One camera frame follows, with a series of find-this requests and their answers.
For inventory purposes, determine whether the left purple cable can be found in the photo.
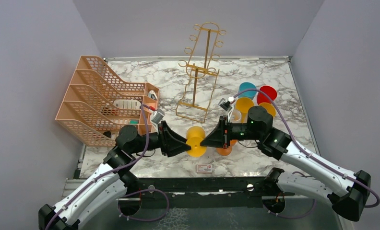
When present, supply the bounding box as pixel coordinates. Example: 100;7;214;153
45;104;170;230

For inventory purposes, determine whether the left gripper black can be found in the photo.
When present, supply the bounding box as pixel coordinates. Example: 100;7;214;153
130;121;191;157

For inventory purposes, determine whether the yellow wine glass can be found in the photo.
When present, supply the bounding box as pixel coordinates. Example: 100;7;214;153
259;102;276;117
235;97;254;123
186;126;207;158

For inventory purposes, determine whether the red wine glass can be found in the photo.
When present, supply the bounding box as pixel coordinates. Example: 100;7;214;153
256;85;278;104

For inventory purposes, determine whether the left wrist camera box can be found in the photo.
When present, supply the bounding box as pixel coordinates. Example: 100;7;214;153
150;109;165;133

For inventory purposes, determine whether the small red white card box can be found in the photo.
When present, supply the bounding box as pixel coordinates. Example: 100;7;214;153
196;164;213;173

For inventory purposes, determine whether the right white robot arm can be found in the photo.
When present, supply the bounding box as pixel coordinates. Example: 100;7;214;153
200;106;371;221

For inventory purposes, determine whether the orange wine glass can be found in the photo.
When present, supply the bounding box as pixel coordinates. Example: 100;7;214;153
216;140;238;156

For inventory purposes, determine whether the black mounting rail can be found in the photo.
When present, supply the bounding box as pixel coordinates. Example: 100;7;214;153
107;176;296;209

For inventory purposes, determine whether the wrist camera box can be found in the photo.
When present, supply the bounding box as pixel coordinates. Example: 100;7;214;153
150;109;165;133
219;97;235;122

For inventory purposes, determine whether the clear wine glass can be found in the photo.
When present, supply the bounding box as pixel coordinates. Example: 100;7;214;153
230;109;242;123

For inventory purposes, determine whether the peach plastic file organizer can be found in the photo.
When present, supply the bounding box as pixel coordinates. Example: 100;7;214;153
55;56;159;147

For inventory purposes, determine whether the gold wine glass rack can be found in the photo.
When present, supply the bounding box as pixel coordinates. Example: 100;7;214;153
175;22;226;123

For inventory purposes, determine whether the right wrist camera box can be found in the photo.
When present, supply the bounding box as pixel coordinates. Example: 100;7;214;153
219;97;235;122

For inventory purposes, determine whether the purple cable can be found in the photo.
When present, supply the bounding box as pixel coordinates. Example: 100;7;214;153
45;104;170;230
233;88;380;220

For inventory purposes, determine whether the blue wine glass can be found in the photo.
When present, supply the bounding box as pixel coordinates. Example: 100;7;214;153
238;82;257;100

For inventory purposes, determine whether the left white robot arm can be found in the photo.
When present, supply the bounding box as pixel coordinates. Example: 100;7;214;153
38;121;191;230

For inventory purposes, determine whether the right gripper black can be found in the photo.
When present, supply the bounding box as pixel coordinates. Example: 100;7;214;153
201;115;262;149

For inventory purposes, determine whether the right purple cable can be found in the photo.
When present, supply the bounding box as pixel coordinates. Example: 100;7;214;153
233;88;380;220

